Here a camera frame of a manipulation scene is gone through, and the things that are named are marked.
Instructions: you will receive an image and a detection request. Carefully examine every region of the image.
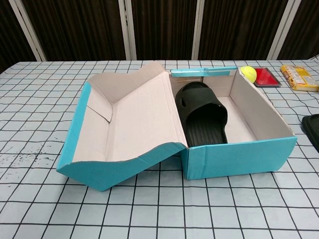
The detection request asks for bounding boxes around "black rubber slipper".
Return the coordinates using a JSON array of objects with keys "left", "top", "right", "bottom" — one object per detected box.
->
[
  {"left": 175, "top": 82, "right": 229, "bottom": 146},
  {"left": 302, "top": 115, "right": 319, "bottom": 148}
]

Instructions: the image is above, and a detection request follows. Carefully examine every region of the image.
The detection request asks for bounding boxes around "light blue cardboard shoe box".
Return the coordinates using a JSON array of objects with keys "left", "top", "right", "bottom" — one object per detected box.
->
[{"left": 56, "top": 62, "right": 299, "bottom": 194}]

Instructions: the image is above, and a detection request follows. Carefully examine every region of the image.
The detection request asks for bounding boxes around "black corrugated partition panel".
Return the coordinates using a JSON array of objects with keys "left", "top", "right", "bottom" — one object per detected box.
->
[
  {"left": 22, "top": 0, "right": 125, "bottom": 62},
  {"left": 275, "top": 0, "right": 319, "bottom": 60},
  {"left": 0, "top": 0, "right": 38, "bottom": 74},
  {"left": 131, "top": 0, "right": 200, "bottom": 61},
  {"left": 203, "top": 0, "right": 290, "bottom": 61}
]

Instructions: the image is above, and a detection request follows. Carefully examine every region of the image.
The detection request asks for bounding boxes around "white checked tablecloth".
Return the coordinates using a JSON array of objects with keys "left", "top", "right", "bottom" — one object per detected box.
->
[{"left": 0, "top": 54, "right": 319, "bottom": 239}]

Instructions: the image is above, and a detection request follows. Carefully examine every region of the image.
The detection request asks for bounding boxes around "yellow-green tennis ball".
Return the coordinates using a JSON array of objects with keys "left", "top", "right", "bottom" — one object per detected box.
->
[{"left": 240, "top": 65, "right": 257, "bottom": 84}]

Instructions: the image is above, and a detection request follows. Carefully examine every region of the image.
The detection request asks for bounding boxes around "red flat case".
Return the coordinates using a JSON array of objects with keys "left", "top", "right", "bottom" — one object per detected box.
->
[{"left": 253, "top": 67, "right": 282, "bottom": 88}]

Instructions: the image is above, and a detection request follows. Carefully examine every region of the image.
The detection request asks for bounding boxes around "yellow snack packet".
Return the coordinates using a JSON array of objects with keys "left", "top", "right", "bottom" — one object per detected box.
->
[{"left": 280, "top": 64, "right": 319, "bottom": 92}]

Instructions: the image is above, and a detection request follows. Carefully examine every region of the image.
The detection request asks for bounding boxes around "white metal partition post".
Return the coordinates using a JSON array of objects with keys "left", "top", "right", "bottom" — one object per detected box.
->
[
  {"left": 9, "top": 0, "right": 48, "bottom": 62},
  {"left": 191, "top": 0, "right": 208, "bottom": 61},
  {"left": 268, "top": 0, "right": 295, "bottom": 61},
  {"left": 117, "top": 0, "right": 137, "bottom": 61}
]

